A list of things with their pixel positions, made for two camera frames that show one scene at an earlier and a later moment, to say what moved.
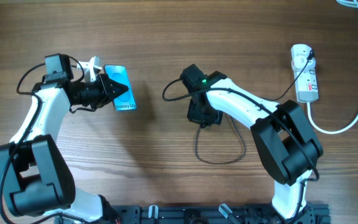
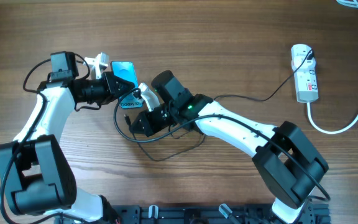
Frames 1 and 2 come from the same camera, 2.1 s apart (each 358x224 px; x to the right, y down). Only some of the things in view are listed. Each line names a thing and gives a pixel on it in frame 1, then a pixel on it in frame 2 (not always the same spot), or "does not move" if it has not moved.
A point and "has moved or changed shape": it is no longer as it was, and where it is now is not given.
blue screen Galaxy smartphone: (119, 73) has moved or changed shape
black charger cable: (197, 132) → (127, 120)
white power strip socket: (306, 84) does not move
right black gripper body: (204, 115) → (156, 120)
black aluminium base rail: (212, 214) does not move
